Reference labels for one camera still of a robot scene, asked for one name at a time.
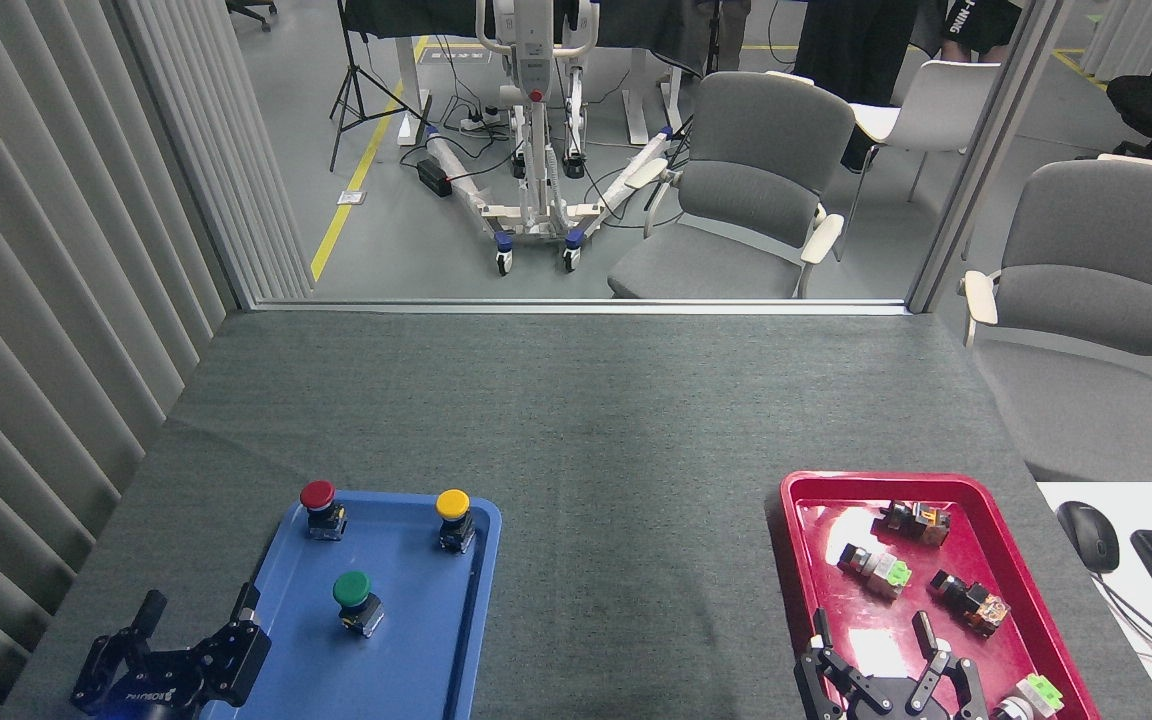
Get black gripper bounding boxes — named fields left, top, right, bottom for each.
left=71, top=583, right=272, bottom=720
left=794, top=608, right=989, bottom=720

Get green push button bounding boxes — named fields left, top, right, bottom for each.
left=332, top=570, right=385, bottom=639

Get red push button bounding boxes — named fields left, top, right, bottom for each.
left=299, top=480, right=348, bottom=542

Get yellow push button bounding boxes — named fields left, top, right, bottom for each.
left=435, top=488, right=477, bottom=555

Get red plastic tray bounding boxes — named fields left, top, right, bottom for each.
left=779, top=471, right=1102, bottom=720

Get blue plastic tray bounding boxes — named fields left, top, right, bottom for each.
left=201, top=489, right=503, bottom=720

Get black computer mouse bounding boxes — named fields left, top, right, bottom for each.
left=1056, top=500, right=1121, bottom=575

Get white desk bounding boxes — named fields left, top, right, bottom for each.
left=1036, top=483, right=1152, bottom=720

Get grey armchair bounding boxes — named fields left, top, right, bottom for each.
left=958, top=158, right=1152, bottom=483
left=607, top=70, right=857, bottom=299

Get black tripod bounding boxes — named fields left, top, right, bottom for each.
left=329, top=0, right=433, bottom=173

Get white chair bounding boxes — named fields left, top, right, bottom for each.
left=766, top=60, right=1002, bottom=263

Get white stand on wheels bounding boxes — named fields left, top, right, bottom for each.
left=424, top=0, right=679, bottom=276

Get person in black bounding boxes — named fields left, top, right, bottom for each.
left=794, top=0, right=922, bottom=173

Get person with printed shorts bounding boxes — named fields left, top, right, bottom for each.
left=939, top=0, right=1023, bottom=64

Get person's legs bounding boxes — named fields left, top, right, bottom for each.
left=686, top=0, right=753, bottom=74

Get silver switch with green block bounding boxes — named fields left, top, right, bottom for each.
left=994, top=674, right=1066, bottom=720
left=838, top=543, right=913, bottom=599

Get black switch with orange block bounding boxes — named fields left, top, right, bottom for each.
left=872, top=499, right=953, bottom=547
left=928, top=569, right=1011, bottom=638

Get silver post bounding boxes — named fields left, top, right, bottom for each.
left=906, top=0, right=1072, bottom=313

